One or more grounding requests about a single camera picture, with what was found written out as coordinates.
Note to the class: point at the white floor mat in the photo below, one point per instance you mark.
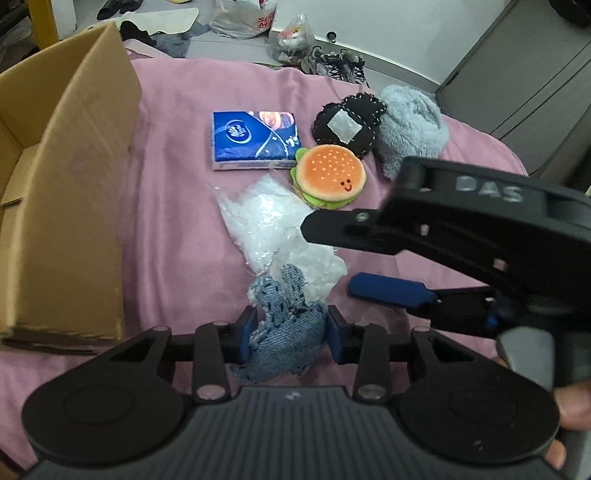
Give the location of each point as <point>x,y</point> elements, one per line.
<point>168,22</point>

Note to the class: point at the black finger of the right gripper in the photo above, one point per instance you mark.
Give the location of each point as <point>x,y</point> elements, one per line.
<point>353,230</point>

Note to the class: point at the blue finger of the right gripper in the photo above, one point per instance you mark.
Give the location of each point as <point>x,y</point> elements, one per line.
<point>472,308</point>

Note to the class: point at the black clothes pile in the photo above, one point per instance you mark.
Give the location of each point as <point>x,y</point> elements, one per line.
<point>129,31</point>

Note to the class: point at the black stitched fabric pouch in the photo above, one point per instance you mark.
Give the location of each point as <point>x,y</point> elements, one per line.
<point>352,123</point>

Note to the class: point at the white red shopping bag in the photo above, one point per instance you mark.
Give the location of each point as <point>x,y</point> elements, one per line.
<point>243,19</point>

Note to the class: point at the blue denim cloth piece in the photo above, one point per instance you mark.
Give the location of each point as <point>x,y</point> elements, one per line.
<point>291,334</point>

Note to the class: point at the white plastic bag bundle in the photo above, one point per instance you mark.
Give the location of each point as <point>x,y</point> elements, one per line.
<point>321,267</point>

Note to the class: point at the grey sneaker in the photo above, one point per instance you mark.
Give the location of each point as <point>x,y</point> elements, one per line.
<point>327,64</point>
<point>351,68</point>

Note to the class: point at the clear plastic bag of filling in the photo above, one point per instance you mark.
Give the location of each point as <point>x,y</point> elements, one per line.
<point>260,217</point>

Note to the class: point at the grey sneaker right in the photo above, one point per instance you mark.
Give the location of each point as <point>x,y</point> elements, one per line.
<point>351,68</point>

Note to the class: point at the grey blue floor rug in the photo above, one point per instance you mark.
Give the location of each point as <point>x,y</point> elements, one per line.
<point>176,45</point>

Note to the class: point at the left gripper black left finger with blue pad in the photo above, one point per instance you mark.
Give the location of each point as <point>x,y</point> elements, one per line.
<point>215,345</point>

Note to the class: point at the person's right hand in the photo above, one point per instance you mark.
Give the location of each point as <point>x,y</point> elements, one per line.
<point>574,402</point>

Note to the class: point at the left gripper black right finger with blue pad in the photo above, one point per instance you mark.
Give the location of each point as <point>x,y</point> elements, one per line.
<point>365,345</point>

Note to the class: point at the grey fluffy cloth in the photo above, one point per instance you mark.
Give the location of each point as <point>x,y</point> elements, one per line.
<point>412,126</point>

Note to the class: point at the grey sneaker left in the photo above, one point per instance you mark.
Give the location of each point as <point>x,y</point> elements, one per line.
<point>327,64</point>

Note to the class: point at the hamburger plush toy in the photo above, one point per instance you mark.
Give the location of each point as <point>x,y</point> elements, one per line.
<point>328,176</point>

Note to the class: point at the brown cardboard box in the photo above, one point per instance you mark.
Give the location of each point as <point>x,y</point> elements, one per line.
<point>68,116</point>

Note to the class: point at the clear bag of items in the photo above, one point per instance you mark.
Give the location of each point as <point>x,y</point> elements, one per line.
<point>294,42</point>

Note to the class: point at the black slipper left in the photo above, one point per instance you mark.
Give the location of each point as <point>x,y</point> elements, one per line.
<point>111,7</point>

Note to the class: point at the grey cabinet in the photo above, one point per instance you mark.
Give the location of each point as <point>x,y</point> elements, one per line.
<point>527,83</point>

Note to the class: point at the blue tissue pack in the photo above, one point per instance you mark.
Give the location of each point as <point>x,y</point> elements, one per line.
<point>253,140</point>

